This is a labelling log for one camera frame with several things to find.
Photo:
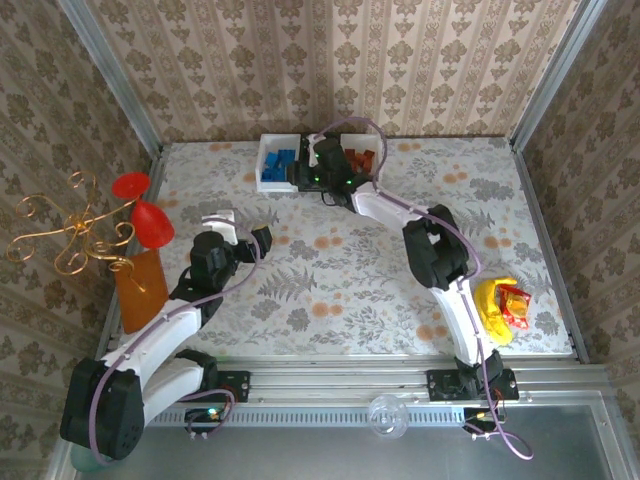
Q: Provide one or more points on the long aluminium base rail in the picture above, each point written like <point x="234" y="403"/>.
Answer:
<point x="325" y="380"/>

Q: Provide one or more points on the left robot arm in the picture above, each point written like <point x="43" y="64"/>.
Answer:
<point x="165" y="325"/>

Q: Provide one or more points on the orange square board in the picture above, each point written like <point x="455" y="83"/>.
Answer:
<point x="142" y="295"/>

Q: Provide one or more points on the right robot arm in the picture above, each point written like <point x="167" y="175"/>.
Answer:
<point x="435" y="250"/>

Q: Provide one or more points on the red plastic wine glass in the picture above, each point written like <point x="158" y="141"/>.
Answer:
<point x="150" y="225"/>

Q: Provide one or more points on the small circuit board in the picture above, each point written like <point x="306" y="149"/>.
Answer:
<point x="480" y="416"/>
<point x="202" y="415"/>

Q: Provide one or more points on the floral patterned tablecloth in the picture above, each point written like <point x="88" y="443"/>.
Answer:
<point x="350" y="300"/>

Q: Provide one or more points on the grey metal sheet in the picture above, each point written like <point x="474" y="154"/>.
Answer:
<point x="300" y="455"/>

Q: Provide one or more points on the clear glass cup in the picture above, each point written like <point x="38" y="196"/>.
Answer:
<point x="387" y="417"/>

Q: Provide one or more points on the yellow plastic banana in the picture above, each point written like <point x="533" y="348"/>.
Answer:
<point x="490" y="305"/>

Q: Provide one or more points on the aluminium frame post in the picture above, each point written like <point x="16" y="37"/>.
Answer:
<point x="115" y="85"/>
<point x="555" y="75"/>

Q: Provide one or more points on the teal translucent cup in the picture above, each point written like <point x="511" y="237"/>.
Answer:
<point x="80" y="462"/>

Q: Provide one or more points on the aluminium side rail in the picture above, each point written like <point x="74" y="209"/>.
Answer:
<point x="550" y="252"/>
<point x="156" y="170"/>

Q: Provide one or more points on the white plastic bin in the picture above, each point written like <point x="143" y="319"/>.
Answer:
<point x="275" y="187"/>
<point x="360" y="140"/>

